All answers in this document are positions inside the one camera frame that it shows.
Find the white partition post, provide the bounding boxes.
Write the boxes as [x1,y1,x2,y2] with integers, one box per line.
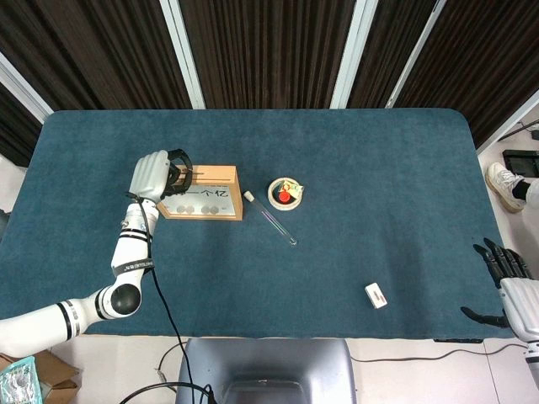
[0,52,55,125]
[328,0,378,109]
[158,0,206,109]
[477,99,539,152]
[384,0,448,109]

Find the black floor cable with plug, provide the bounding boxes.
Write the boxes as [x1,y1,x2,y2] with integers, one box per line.
[156,339,189,395]

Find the thin black floor cable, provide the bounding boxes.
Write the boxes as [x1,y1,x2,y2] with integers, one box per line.
[349,348,506,364]

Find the small white red box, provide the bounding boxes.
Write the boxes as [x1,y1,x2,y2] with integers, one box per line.
[364,283,389,311]

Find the beige masking tape roll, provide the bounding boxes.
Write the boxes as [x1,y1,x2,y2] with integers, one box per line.
[267,177,303,211]

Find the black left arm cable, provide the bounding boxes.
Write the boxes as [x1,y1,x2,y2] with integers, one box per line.
[120,191,216,404]

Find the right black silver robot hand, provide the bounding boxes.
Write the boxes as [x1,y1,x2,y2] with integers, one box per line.
[461,237,539,343]

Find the teal table cloth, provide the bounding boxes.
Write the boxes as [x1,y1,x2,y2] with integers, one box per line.
[0,108,509,338]

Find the yellow green candy wrapper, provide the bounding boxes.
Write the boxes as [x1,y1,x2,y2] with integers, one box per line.
[281,179,305,199]

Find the black floor tray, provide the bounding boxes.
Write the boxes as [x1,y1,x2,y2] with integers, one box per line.
[503,149,539,173]

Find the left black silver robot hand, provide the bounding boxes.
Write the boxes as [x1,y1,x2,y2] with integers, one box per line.
[128,147,195,204]

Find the brown cardboard box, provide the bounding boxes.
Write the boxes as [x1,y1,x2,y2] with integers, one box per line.
[0,348,81,404]

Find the white sneaker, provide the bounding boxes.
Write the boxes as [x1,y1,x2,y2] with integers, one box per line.
[487,162,526,214]

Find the person leg with black sock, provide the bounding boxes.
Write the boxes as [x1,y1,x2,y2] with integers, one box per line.
[511,176,539,211]

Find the wooden coin bank box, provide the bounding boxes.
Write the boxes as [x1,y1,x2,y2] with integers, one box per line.
[157,164,244,221]

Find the teal plastic packet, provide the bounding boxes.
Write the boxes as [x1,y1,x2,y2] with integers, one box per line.
[0,355,39,404]

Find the glass test tube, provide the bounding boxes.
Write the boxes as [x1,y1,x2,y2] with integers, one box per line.
[250,198,299,247]

